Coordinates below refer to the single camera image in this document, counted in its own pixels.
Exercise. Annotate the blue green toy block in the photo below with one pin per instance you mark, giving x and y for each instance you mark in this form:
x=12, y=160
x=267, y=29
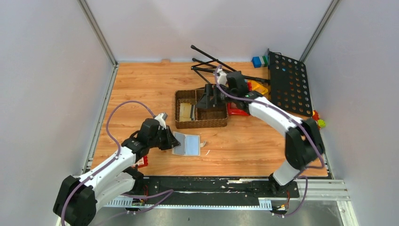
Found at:
x=260, y=61

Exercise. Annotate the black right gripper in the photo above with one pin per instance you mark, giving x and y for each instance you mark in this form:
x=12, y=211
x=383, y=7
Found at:
x=210, y=90

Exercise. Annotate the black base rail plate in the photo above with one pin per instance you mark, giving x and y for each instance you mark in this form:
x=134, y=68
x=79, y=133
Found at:
x=188, y=191

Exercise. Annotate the red green small toy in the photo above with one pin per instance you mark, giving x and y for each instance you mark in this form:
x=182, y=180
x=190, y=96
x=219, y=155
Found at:
x=320, y=123

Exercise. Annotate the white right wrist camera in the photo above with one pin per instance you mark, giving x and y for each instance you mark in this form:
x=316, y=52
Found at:
x=221, y=77

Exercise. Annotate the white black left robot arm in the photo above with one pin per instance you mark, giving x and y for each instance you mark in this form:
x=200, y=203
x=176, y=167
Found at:
x=80, y=198

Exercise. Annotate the gold credit cards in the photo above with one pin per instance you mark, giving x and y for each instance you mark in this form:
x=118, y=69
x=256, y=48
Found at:
x=186, y=112

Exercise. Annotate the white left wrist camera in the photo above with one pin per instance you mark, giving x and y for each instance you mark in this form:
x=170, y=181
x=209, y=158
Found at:
x=161, y=118

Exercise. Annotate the black perforated music stand desk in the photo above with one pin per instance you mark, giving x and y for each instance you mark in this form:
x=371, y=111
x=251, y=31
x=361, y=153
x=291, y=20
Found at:
x=289, y=84

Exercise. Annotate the white card holder wallet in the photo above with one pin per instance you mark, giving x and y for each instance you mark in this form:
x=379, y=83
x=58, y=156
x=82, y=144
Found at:
x=190, y=145

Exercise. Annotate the red plastic bin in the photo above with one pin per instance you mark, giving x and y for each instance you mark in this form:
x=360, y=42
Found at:
x=232, y=108

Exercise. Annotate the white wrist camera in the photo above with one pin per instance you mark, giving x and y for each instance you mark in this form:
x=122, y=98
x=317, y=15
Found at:
x=161, y=118
x=221, y=77

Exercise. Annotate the yellow transparent tray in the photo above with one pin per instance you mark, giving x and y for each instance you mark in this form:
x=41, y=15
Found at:
x=256, y=86

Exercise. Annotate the red white toy block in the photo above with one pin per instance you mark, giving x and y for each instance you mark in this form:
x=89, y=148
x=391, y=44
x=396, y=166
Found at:
x=143, y=162

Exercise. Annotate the black folding music stand legs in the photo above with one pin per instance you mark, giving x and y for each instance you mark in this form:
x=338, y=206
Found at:
x=208, y=66

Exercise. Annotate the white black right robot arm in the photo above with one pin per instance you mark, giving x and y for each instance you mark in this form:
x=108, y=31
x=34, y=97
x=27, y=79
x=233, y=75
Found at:
x=303, y=142

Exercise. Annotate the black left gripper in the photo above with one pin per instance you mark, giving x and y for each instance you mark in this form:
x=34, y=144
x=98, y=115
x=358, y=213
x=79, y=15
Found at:
x=171, y=141

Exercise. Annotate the brown wicker divided basket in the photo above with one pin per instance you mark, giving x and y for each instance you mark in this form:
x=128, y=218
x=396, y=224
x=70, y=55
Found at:
x=203, y=118

